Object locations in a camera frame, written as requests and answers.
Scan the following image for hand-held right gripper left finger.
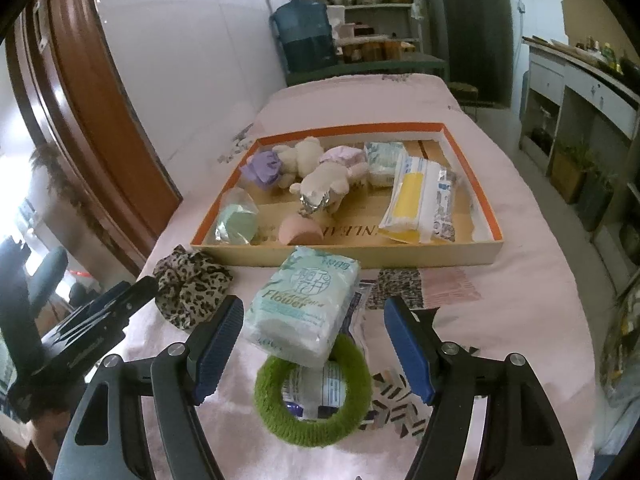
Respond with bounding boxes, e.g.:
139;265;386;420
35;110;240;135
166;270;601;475
52;294;246;480

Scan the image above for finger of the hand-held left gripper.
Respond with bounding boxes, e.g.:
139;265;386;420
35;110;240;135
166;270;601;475
75;275;162;333

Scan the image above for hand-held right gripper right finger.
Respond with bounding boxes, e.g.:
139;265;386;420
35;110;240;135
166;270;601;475
382;295;581;480

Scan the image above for leopard print scrunchie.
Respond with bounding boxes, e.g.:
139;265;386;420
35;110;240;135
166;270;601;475
152;245;234;332

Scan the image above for large green-print tissue pack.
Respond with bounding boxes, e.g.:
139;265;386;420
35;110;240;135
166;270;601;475
242;246;362;368

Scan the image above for green puff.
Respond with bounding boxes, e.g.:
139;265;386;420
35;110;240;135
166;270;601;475
215;187;261;247

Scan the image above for pink round sponge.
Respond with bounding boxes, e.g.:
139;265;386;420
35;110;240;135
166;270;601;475
278;214;326;246

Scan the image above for blue-print plastic packet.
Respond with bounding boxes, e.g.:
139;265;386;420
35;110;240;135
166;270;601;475
425;165;461;243

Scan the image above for orange-rimmed cardboard tray box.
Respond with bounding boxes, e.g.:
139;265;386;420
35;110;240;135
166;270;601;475
191;121;505;267

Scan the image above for yellow cotton swab pack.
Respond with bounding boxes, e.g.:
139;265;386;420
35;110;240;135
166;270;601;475
377;156;441;246

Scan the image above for silver foil wrapper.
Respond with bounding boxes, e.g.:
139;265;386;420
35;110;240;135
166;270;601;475
298;195;333;217

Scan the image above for teddy bear with pink hat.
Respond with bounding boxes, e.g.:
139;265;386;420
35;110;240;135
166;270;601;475
290;145;371;213

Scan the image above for green knitted scrunchie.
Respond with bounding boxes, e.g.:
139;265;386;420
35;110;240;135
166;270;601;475
254;332;373;448

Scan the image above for clear packet with blue print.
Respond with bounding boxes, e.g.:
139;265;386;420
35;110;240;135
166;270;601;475
282;280;373;421

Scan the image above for teddy bear in purple dress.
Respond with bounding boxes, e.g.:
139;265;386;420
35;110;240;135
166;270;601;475
240;136;321;191

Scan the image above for small green-print tissue pack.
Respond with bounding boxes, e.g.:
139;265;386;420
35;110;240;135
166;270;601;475
364;141;406;188

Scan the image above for clear plastic bag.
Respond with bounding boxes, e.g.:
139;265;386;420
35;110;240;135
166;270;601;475
600;280;640;411

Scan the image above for dark green planter box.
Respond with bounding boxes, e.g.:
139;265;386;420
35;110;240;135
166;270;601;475
577;170;618;231

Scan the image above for brown planter box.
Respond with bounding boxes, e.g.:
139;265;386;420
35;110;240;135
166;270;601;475
550;142;591;203

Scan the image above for small round stool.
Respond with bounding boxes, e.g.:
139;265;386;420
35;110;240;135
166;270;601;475
448;81;481;121

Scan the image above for green low table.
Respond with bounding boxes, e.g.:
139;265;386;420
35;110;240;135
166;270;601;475
285;52;448;88

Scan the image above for wooden boxes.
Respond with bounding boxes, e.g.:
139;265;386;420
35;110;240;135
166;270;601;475
340;37;416;63

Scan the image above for grey kitchen counter cabinet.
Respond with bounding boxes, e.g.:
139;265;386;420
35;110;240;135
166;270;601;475
517;35;640;301

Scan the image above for blue water jug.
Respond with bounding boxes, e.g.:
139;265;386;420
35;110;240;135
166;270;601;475
270;0;338;73

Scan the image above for dark refrigerator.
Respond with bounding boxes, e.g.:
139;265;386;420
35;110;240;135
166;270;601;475
430;0;516;108

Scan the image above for grey metal shelf rack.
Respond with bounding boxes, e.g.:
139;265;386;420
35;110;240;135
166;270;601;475
297;0;426;56

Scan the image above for group of condiment bottles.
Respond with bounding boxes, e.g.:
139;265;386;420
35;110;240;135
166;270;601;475
575;35;631;71

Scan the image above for brown wooden door frame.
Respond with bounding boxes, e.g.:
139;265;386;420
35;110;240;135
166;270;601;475
5;0;183;276

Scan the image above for cardboard sheet on wall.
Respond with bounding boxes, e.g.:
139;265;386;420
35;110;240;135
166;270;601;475
560;0;640;61

